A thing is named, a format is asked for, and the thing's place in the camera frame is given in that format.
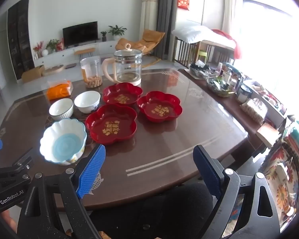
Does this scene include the grey curtain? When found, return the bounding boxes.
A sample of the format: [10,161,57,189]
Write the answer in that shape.
[153,0,177,60]

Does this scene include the bushy green potted plant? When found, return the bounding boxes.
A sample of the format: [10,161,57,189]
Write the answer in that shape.
[46,39,60,53]

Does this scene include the brown book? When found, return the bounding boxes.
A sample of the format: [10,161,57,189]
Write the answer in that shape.
[255,123,281,147]

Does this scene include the glass jar with dark lid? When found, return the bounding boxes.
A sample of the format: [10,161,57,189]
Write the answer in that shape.
[235,85,252,104]

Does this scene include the basket of bottles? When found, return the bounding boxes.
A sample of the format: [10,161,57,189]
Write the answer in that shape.
[206,76,237,97]

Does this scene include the round wooden tray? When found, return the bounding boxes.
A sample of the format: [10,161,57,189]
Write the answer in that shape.
[41,65,65,76]

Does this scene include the red flowers in vase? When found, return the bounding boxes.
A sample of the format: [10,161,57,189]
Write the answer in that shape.
[33,41,44,60]

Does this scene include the clear plastic snack jar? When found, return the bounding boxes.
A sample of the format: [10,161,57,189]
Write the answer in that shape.
[80,56,103,89]

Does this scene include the white sheer curtain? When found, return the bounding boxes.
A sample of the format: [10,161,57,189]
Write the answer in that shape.
[222,0,242,34]

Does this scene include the white television cabinet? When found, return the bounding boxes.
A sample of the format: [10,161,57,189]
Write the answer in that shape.
[33,40,119,68]

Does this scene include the large potted green plant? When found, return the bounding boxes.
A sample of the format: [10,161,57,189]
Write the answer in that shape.
[108,25,127,40]

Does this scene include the white pillow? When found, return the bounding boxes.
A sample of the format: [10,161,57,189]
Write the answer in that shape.
[171,25,215,44]

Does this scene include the black television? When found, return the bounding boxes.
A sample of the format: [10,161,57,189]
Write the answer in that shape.
[62,21,98,47]

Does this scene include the plain white bowl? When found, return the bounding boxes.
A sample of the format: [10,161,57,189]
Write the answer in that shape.
[74,91,101,114]

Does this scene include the red flower-shaped plate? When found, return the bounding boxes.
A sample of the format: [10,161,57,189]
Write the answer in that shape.
[137,91,183,123]
[102,82,143,106]
[85,104,137,145]

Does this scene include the wooden crib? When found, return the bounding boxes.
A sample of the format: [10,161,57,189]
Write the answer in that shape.
[173,28,236,66]

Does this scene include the white power strip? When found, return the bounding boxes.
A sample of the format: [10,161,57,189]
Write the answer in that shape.
[275,164,288,180]

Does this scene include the red wall hanging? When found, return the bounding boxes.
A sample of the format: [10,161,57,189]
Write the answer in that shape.
[177,0,190,11]

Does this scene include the glass kettle with cream handle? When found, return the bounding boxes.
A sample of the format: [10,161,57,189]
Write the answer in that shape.
[102,43,143,87]

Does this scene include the glass tray of dark items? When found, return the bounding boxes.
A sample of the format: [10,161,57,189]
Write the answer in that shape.
[189,61,212,79]

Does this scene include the orange rocking chair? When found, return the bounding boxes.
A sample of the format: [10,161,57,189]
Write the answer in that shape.
[115,29,166,68]

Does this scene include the white ribbed dark-rimmed bowl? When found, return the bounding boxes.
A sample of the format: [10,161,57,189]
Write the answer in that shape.
[49,98,74,120]

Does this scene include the blue scalloped bowl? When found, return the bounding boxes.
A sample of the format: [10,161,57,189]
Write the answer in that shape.
[39,119,88,166]

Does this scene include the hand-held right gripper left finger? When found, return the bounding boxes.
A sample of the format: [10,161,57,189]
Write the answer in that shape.
[17,144,107,239]

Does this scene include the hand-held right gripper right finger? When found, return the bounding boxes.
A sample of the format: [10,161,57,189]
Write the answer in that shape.
[192,144,283,239]

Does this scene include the wooden stool with metal legs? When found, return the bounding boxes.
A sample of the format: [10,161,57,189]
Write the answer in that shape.
[74,48,96,63]

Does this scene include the black display cabinet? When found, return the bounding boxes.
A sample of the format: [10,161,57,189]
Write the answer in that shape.
[7,0,35,81]

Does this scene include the wooden side table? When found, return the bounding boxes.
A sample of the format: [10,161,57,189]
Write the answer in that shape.
[178,68,274,140]

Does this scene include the floral blanket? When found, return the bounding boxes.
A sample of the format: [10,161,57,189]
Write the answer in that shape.
[260,121,299,229]

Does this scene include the covered standing air conditioner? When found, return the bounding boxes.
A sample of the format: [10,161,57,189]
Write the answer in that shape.
[139,0,160,40]

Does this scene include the red cloth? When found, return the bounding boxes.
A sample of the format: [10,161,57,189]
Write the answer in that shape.
[212,29,243,60]

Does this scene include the cardboard box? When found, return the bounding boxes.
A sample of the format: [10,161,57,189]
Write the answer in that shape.
[21,65,45,83]

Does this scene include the orange tissue pack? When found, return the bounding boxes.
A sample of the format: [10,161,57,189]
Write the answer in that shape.
[46,80,73,101]

